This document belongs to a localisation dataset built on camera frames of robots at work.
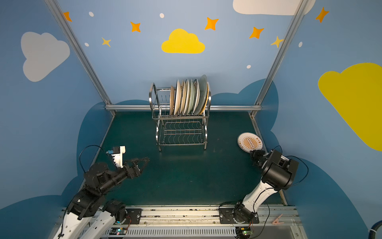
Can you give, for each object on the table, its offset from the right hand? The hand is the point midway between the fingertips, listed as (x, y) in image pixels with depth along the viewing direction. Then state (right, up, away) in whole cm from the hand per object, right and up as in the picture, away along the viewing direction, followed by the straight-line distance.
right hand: (252, 148), depth 99 cm
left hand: (-62, 0, -31) cm, 70 cm away
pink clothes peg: (+2, -33, -26) cm, 42 cm away
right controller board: (-16, -37, -27) cm, 49 cm away
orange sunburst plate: (-1, +4, +6) cm, 7 cm away
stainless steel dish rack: (-52, +12, +6) cm, 54 cm away
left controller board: (-77, -36, -28) cm, 90 cm away
